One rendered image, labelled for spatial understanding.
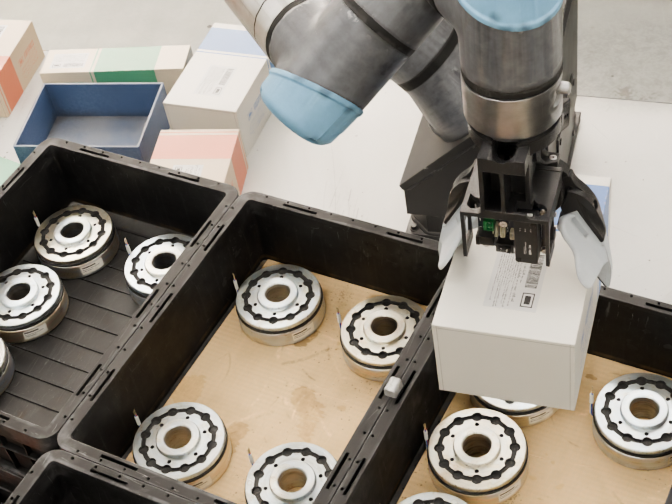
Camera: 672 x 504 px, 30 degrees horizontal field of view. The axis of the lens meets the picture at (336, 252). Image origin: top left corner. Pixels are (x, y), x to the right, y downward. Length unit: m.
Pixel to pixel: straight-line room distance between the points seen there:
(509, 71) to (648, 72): 2.21
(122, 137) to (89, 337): 0.53
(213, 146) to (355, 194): 0.22
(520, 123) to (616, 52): 2.24
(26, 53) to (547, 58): 1.38
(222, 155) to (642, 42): 1.61
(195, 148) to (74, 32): 1.75
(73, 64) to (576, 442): 1.10
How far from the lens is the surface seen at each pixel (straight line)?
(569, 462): 1.34
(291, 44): 0.99
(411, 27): 0.96
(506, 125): 0.93
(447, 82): 1.57
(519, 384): 1.09
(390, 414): 1.26
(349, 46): 0.96
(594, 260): 1.07
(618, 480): 1.33
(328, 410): 1.40
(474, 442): 1.33
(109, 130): 2.02
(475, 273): 1.09
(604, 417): 1.33
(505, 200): 0.97
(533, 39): 0.89
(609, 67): 3.12
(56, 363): 1.53
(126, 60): 2.06
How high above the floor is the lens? 1.94
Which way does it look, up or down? 46 degrees down
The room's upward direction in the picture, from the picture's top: 11 degrees counter-clockwise
